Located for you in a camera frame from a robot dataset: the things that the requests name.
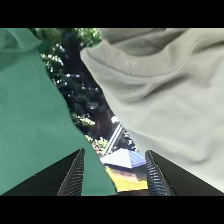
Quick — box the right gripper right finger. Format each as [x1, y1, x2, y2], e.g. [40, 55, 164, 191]
[144, 149, 224, 197]

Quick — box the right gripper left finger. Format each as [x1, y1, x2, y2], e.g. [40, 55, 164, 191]
[2, 148, 86, 197]

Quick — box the green T-shirt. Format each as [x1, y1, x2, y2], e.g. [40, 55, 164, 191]
[0, 27, 118, 197]

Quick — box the grey T-shirt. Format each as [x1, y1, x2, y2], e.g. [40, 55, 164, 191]
[79, 27, 224, 194]

